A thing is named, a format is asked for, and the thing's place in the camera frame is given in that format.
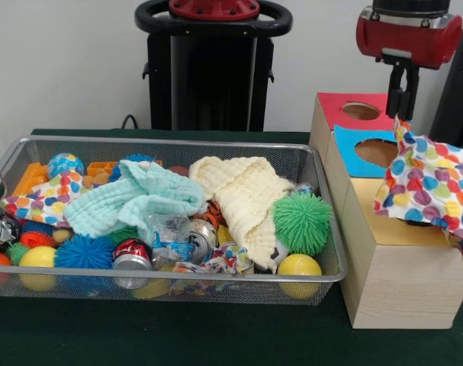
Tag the green spiky ball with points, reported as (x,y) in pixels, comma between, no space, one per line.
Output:
(303,221)

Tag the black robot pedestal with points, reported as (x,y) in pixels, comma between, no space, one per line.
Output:
(158,84)

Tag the blue globe ball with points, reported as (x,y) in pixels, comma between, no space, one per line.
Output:
(65,164)

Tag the mint waffle cloth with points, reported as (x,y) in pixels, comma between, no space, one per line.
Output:
(101,206)

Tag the wooden box with three holes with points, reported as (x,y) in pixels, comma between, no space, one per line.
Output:
(406,289)

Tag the dark green table cloth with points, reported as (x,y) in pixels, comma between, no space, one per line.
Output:
(177,335)

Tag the blue spiky ball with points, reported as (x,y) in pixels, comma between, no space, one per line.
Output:
(84,253)

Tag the yellow ball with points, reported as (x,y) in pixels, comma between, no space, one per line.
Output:
(299,267)
(38,257)

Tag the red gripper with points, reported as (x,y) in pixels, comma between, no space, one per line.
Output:
(406,42)

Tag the cream waffle cloth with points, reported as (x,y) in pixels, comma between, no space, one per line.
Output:
(246,190)

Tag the polka dot cloth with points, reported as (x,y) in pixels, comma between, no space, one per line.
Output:
(425,183)
(52,198)

